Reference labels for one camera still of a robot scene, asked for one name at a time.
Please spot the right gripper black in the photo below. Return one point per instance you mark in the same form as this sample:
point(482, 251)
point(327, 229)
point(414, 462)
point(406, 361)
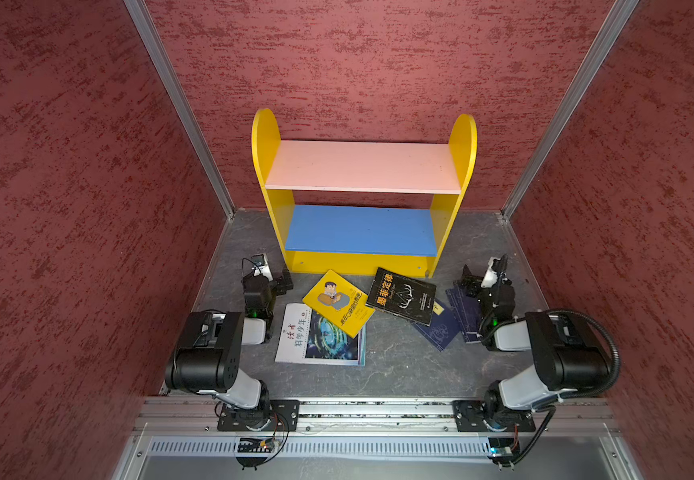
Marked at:
point(477, 285)

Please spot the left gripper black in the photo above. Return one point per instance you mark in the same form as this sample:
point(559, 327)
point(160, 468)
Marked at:
point(275, 283)

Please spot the black Murphy's law book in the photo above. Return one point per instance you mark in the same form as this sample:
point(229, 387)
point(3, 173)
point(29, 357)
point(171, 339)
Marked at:
point(402, 296)

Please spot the yellow cartoon book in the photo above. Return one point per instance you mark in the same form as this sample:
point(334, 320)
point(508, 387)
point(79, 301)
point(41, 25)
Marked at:
point(340, 302)

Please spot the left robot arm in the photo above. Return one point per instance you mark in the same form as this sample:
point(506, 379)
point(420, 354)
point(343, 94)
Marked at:
point(206, 360)

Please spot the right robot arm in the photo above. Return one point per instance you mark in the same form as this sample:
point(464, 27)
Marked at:
point(573, 355)

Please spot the navy book set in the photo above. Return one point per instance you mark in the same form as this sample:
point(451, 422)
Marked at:
point(467, 313)

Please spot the navy book with dragon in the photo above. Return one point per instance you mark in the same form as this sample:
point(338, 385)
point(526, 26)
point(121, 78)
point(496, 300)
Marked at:
point(439, 328)

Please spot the yellow pink blue bookshelf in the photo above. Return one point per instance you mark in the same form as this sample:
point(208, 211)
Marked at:
point(357, 240)

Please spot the white science magazine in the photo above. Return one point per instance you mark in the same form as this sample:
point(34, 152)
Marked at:
point(308, 338)

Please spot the left circuit board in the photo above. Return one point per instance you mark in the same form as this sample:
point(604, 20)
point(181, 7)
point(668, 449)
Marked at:
point(260, 446)

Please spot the circuit board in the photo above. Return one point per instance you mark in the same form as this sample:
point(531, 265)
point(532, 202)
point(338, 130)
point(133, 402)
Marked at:
point(502, 449)
point(260, 446)

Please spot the right circuit board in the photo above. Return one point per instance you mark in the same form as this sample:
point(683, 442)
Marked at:
point(502, 449)

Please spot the left corner aluminium profile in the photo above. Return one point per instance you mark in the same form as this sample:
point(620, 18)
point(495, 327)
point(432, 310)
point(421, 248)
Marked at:
point(153, 43)

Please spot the corner aluminium profile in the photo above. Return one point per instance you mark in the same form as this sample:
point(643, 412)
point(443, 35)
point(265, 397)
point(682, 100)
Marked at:
point(605, 39)
point(153, 43)

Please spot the right corner aluminium profile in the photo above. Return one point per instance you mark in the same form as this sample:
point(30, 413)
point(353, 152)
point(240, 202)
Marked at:
point(605, 39)

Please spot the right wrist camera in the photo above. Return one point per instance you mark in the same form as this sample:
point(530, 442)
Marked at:
point(495, 272)

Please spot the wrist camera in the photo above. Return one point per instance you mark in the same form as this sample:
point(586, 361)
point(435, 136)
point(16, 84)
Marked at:
point(495, 272)
point(261, 266)

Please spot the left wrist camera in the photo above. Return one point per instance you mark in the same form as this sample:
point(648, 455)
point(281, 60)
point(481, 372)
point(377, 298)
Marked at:
point(261, 266)

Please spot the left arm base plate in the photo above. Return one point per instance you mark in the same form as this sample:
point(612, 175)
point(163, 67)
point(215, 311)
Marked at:
point(277, 415)

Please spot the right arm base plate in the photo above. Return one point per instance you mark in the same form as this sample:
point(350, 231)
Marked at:
point(479, 416)

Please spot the slotted cable duct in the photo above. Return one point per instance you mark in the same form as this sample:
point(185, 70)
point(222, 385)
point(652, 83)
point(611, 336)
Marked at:
point(414, 448)

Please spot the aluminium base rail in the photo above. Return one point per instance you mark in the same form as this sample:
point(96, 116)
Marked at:
point(404, 416)

